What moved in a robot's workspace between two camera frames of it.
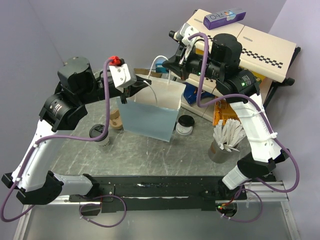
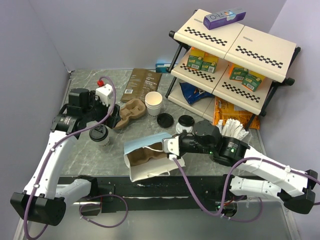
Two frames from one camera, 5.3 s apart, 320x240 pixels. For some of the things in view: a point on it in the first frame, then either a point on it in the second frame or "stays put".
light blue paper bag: x=152 y=110 → x=162 y=165
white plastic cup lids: x=183 y=130 stays put
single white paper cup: x=104 y=142 stays put
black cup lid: x=186 y=120 stays put
